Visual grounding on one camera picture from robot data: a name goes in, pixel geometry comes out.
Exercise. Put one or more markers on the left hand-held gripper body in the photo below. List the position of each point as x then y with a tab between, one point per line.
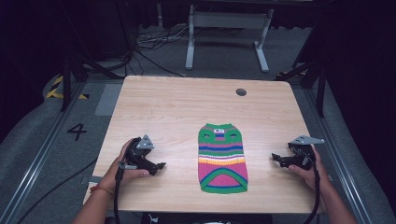
138	154

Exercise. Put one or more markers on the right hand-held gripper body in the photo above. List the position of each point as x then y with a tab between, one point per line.
303	154

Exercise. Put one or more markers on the person's right hand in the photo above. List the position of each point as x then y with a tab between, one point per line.
311	177

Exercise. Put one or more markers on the person's left hand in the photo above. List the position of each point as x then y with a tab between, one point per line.
115	175

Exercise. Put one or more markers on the striped knitted pet sweater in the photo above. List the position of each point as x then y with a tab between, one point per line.
222	157

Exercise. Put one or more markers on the black tripod stand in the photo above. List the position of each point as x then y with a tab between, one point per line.
73	68
314	74

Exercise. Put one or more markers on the yellow black hazard tape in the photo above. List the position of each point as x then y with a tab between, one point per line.
56	88

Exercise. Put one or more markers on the grey metal floor rail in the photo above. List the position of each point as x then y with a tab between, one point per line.
339	155
40	155

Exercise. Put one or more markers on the grey metal desk frame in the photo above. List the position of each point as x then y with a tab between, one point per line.
229	20

